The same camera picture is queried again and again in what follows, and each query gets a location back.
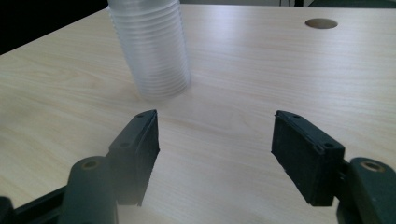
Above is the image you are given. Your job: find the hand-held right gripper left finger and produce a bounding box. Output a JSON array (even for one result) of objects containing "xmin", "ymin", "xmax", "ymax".
[{"xmin": 106, "ymin": 109, "xmax": 161, "ymax": 207}]

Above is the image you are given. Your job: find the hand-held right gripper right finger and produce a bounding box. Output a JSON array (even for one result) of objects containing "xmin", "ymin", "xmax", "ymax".
[{"xmin": 271, "ymin": 109, "xmax": 346, "ymax": 207}]

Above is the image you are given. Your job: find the stack of clear plastic cups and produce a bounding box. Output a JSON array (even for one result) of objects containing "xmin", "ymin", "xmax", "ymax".
[{"xmin": 106, "ymin": 0, "xmax": 191, "ymax": 100}]

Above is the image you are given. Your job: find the small black disc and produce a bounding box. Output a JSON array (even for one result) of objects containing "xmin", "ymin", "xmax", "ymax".
[{"xmin": 304, "ymin": 18, "xmax": 339, "ymax": 30}]

